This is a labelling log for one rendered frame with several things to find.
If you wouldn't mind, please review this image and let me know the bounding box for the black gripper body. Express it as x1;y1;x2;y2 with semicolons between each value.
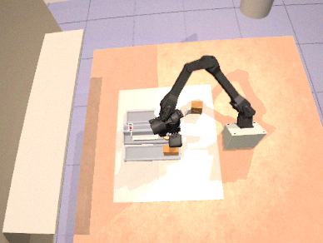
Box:
167;124;182;148

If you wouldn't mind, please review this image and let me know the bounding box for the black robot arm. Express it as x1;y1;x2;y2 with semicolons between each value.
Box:
149;55;256;137

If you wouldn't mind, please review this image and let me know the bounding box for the brown cylinder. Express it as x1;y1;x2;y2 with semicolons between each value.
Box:
191;101;203;114

